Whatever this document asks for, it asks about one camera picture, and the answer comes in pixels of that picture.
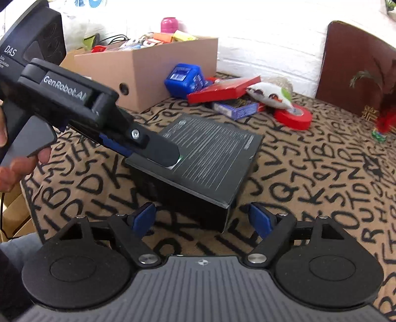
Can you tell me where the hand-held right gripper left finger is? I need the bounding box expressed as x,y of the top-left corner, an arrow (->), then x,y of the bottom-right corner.
46,202 -> 162,267

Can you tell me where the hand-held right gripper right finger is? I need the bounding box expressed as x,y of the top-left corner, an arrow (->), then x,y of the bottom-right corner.
244,202 -> 354,267

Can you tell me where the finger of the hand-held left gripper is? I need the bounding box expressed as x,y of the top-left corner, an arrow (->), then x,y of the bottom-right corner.
98,104 -> 180,169

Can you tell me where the black rectangular box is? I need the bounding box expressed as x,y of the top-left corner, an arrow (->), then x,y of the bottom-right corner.
125,113 -> 264,233

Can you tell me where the cardboard box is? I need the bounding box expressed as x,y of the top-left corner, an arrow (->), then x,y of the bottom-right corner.
60,35 -> 219,112

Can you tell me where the yellow green medicine box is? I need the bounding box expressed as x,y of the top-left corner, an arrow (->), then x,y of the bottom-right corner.
172,30 -> 199,43

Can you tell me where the person's left hand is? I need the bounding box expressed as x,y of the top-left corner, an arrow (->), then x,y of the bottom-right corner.
0,105 -> 54,194

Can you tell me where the blue plastic packet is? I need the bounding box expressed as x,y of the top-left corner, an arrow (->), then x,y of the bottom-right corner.
164,63 -> 207,100

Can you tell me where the white plastic bag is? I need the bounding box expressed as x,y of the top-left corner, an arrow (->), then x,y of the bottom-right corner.
64,0 -> 109,51

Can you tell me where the red gift box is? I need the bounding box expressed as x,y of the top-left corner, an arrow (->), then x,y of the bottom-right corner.
187,76 -> 261,105

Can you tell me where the colourful printed card box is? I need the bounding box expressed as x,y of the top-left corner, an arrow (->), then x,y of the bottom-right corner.
212,98 -> 261,121

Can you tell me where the red tape roll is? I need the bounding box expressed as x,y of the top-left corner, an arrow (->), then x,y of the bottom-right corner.
273,103 -> 313,131

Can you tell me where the pink bottle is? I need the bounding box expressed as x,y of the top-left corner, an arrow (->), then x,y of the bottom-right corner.
160,17 -> 179,33

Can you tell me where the grey white snack pouch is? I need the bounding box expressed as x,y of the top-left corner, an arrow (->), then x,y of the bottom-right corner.
246,81 -> 295,109

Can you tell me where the flat cardboard piece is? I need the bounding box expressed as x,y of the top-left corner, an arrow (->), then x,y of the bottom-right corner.
0,182 -> 39,242

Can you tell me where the person's grey trouser leg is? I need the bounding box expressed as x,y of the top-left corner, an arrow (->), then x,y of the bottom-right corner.
0,232 -> 42,314

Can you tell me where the feather shuttlecock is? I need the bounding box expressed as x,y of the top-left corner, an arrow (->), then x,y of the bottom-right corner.
349,57 -> 396,143

